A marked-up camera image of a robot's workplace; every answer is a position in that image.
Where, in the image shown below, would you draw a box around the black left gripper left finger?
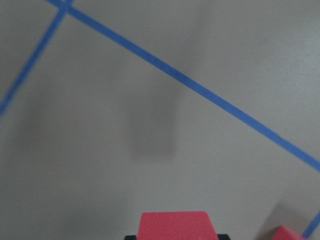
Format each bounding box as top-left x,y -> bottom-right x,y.
124,235 -> 137,240

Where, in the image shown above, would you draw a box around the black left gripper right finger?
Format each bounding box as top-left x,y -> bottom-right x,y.
217,233 -> 229,240

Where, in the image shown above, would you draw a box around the red block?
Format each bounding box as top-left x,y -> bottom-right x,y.
271,225 -> 309,240
136,211 -> 218,240

